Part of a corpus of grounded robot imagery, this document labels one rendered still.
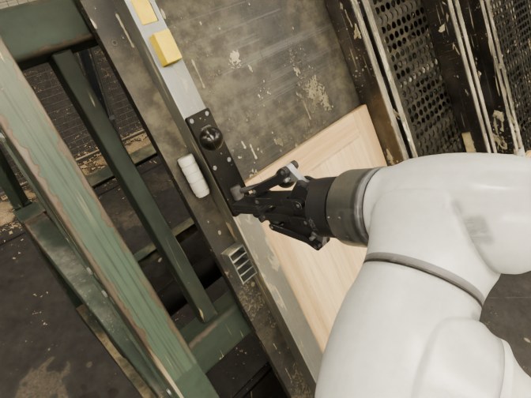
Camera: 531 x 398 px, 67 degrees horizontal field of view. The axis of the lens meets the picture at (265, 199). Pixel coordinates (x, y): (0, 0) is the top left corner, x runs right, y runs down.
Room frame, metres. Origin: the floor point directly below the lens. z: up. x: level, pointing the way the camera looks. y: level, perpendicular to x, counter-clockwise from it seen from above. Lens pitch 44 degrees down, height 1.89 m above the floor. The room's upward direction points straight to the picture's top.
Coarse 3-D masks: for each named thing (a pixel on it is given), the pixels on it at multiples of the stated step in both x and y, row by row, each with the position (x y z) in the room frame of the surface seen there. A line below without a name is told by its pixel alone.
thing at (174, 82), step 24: (120, 0) 0.68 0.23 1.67; (144, 48) 0.65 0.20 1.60; (168, 72) 0.63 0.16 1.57; (168, 96) 0.61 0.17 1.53; (192, 96) 0.63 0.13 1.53; (192, 144) 0.58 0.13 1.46; (216, 192) 0.54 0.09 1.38; (240, 216) 0.52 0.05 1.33; (240, 240) 0.50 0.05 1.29; (264, 240) 0.51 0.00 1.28; (264, 264) 0.48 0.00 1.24; (264, 288) 0.45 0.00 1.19; (288, 288) 0.46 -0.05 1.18; (288, 312) 0.43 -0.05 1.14; (288, 336) 0.40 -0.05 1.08; (312, 336) 0.41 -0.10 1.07; (312, 360) 0.38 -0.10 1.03; (312, 384) 0.35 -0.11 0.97
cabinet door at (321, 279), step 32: (352, 128) 0.82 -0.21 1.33; (288, 160) 0.67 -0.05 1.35; (320, 160) 0.71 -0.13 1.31; (352, 160) 0.77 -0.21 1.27; (384, 160) 0.82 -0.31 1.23; (288, 256) 0.53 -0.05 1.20; (320, 256) 0.56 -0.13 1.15; (352, 256) 0.60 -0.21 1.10; (320, 288) 0.51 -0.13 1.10; (320, 320) 0.46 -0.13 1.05
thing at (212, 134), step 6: (204, 126) 0.59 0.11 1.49; (210, 126) 0.50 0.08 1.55; (204, 132) 0.49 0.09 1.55; (210, 132) 0.49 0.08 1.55; (216, 132) 0.49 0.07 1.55; (198, 138) 0.49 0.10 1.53; (204, 138) 0.48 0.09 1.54; (210, 138) 0.48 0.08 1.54; (216, 138) 0.48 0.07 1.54; (222, 138) 0.49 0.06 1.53; (204, 144) 0.48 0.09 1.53; (210, 144) 0.48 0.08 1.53; (216, 144) 0.48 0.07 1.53; (222, 144) 0.49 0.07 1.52; (210, 150) 0.48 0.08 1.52
